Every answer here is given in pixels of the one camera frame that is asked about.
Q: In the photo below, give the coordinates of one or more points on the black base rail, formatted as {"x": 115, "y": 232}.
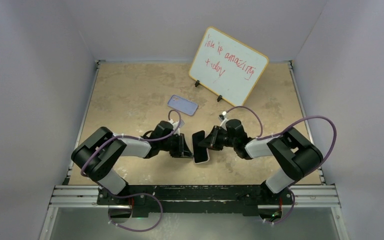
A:
{"x": 247, "y": 200}

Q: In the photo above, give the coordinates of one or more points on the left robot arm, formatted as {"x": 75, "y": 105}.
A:
{"x": 97, "y": 155}

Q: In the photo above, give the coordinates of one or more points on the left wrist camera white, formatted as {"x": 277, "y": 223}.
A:
{"x": 181, "y": 125}

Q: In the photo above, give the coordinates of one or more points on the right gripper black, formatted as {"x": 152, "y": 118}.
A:
{"x": 211, "y": 141}

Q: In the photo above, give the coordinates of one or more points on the black phone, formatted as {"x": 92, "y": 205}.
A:
{"x": 197, "y": 137}

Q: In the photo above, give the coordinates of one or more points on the whiteboard with red writing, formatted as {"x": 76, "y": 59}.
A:
{"x": 227, "y": 67}

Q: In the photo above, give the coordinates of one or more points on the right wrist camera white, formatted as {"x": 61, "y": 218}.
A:
{"x": 222, "y": 116}

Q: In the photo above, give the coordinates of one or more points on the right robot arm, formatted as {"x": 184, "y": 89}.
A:
{"x": 295, "y": 154}

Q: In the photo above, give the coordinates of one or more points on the white phone case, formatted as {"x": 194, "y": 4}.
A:
{"x": 201, "y": 156}

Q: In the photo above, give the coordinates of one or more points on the purple phone case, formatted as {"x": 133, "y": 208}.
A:
{"x": 182, "y": 105}

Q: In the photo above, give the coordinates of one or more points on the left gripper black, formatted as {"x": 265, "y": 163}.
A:
{"x": 182, "y": 150}

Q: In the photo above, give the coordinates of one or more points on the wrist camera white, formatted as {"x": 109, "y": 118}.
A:
{"x": 222, "y": 116}
{"x": 181, "y": 125}

